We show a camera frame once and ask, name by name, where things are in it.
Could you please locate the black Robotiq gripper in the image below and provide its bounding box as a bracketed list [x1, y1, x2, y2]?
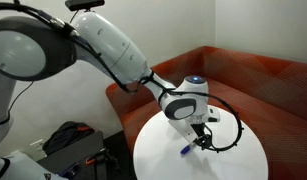
[191, 122, 214, 151]

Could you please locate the white wall outlet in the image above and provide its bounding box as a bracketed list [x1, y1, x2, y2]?
[29, 138, 46, 158]

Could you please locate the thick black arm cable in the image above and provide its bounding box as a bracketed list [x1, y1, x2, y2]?
[0, 1, 244, 154]

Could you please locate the blue and grey marker pen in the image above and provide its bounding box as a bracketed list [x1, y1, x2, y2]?
[179, 141, 197, 156]

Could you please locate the thin black hanging cable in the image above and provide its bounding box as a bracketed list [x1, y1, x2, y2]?
[7, 80, 35, 114]

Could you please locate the black backpack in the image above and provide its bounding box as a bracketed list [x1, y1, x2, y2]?
[42, 120, 96, 156]

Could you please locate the orange and black clamp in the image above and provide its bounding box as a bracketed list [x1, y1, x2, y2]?
[85, 148, 109, 167]

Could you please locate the black stereo camera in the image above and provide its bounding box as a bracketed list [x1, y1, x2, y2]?
[65, 0, 106, 12]

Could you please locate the orange patterned sofa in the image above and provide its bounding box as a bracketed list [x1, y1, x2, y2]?
[105, 45, 307, 180]

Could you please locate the black box with blue light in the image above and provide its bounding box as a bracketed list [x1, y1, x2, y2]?
[57, 162, 83, 180]

